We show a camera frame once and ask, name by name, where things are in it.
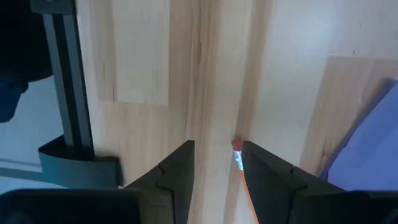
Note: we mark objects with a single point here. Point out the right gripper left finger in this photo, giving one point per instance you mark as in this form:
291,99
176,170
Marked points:
93,208

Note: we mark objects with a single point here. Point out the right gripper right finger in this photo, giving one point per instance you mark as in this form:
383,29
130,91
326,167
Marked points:
311,205

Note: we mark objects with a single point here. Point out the orange pencil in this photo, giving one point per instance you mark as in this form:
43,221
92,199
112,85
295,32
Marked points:
237,143

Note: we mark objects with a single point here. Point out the purple sticky note pad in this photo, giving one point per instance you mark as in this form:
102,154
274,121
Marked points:
373,149

